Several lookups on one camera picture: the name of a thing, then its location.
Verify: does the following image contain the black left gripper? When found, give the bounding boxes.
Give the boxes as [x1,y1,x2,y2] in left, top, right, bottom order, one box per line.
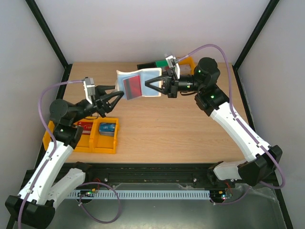
[71,85,123,124]

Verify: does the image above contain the cream leather card holder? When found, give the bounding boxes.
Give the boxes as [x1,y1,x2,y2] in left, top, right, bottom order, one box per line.
[116,68,162,100]

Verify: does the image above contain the dark red striped card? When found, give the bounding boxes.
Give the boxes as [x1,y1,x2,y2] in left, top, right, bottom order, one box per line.
[123,75,142,100]

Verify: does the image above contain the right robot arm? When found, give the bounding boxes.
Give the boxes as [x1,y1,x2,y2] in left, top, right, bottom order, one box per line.
[145,57,283,187]

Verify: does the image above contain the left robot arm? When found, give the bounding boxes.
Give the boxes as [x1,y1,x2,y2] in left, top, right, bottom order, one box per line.
[5,85,124,229]

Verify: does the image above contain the blue VIP card stack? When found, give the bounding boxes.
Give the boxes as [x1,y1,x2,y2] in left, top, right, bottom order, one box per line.
[98,123,116,136]

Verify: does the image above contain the grey card in yellow bin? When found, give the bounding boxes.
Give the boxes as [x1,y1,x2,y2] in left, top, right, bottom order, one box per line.
[180,64,192,75]

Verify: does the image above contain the red card stack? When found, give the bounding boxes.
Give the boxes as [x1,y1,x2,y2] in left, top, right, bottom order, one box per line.
[77,121,93,135]

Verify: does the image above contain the yellow bin with blue cards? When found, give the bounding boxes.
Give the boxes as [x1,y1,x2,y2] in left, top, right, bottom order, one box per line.
[89,117,120,154]

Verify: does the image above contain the yellow bin with red cards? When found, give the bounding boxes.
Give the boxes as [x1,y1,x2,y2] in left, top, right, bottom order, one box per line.
[42,117,97,152]

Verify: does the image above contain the black bin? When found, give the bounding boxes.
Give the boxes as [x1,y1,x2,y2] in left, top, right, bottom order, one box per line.
[137,62,156,70]

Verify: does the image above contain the green bin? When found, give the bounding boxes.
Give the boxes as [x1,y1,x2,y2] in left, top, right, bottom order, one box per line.
[155,60,168,68]

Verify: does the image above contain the yellow bin at back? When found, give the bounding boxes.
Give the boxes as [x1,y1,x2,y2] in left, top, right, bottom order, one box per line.
[178,56,196,75]

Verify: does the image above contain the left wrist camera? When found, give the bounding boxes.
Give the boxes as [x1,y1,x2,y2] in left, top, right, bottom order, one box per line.
[83,77,95,104]

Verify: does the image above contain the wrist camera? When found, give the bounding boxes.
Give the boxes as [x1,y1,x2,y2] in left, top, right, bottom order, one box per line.
[165,55,181,80]
[83,77,95,104]

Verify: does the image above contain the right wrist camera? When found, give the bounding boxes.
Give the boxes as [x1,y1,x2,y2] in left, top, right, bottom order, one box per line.
[165,55,181,80]

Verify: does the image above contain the black frame post left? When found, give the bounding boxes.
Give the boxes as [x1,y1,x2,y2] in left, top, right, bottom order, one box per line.
[25,0,72,72]

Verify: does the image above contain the black frame post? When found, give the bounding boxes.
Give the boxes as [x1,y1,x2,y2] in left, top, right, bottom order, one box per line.
[25,0,72,72]
[233,0,281,70]

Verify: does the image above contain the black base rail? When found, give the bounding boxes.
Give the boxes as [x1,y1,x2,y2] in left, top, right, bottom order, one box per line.
[25,163,279,189]

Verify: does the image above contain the light blue cable duct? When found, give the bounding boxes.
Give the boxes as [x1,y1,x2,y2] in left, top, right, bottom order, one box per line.
[66,190,210,200]

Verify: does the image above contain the black frame post right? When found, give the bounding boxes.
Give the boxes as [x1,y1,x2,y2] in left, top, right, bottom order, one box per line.
[233,0,281,70]

